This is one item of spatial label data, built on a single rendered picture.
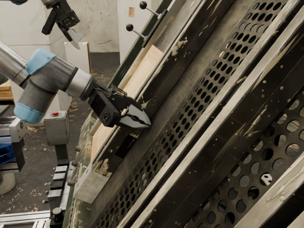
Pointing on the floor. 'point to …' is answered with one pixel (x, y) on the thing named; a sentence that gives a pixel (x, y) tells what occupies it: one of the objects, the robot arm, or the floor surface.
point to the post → (61, 152)
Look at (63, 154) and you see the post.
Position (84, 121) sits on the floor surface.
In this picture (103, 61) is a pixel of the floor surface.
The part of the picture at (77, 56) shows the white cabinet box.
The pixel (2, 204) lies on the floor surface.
